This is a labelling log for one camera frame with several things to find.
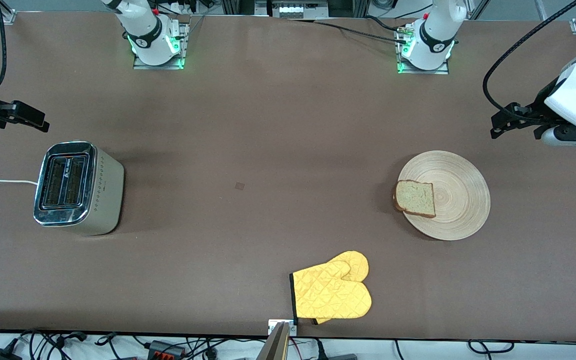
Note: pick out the silver two-slot toaster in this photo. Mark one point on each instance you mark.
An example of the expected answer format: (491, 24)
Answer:
(103, 192)

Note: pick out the yellow quilted oven mitt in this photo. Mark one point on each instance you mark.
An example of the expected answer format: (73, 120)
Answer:
(356, 262)
(330, 297)

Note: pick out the wooden camera mount bar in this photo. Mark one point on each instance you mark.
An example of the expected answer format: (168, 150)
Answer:
(274, 347)

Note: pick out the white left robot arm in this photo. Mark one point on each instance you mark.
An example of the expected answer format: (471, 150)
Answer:
(435, 35)

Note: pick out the round wooden plate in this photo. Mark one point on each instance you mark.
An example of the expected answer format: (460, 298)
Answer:
(460, 200)

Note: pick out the black power adapter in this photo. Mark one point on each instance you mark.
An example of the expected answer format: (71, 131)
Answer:
(0, 355)

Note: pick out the aluminium frame with white device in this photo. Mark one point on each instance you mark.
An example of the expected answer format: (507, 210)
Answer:
(293, 8)

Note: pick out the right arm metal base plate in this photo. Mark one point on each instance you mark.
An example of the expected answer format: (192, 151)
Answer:
(160, 65)

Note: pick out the slice of bread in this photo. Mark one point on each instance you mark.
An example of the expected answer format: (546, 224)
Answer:
(414, 198)

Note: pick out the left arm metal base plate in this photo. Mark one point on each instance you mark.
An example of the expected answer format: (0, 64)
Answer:
(425, 71)

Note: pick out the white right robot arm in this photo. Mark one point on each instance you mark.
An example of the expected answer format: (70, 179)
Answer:
(144, 31)

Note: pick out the black box with orange connectors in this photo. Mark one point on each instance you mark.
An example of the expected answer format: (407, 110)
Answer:
(165, 350)

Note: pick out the white mount bracket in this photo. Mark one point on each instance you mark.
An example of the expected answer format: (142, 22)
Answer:
(293, 328)

